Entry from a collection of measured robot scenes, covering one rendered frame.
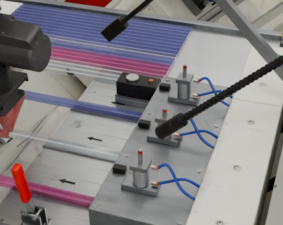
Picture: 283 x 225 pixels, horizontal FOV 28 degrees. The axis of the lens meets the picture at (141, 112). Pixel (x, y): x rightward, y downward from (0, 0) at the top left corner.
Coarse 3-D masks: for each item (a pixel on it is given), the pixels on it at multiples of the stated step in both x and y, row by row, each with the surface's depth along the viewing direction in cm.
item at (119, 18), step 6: (120, 18) 90; (114, 24) 90; (120, 24) 90; (126, 24) 90; (102, 30) 92; (108, 30) 91; (114, 30) 91; (120, 30) 90; (108, 36) 92; (114, 36) 91
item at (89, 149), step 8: (8, 136) 96; (16, 136) 95; (24, 136) 94; (32, 136) 94; (40, 136) 94; (48, 136) 94; (48, 144) 94; (56, 144) 93; (64, 144) 92; (72, 144) 92; (80, 144) 92; (88, 144) 92; (80, 152) 92; (88, 152) 91; (96, 152) 91; (104, 152) 91; (112, 152) 91
